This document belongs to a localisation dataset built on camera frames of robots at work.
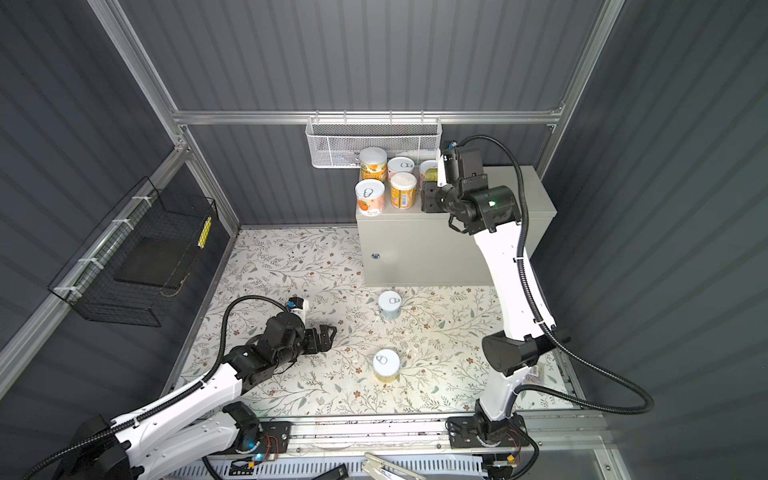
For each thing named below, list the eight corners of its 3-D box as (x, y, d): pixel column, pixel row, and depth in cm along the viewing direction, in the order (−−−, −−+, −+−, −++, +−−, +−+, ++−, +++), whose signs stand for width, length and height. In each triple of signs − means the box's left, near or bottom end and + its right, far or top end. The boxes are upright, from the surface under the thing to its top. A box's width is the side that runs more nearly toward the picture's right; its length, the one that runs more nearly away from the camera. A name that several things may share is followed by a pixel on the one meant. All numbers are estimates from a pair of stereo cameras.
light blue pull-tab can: (378, 320, 96) (378, 311, 92) (379, 299, 101) (378, 290, 97) (401, 320, 96) (401, 311, 92) (400, 299, 101) (401, 290, 97)
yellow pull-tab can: (374, 382, 84) (372, 375, 79) (374, 357, 88) (373, 349, 84) (400, 382, 84) (400, 375, 79) (399, 357, 88) (400, 349, 84)
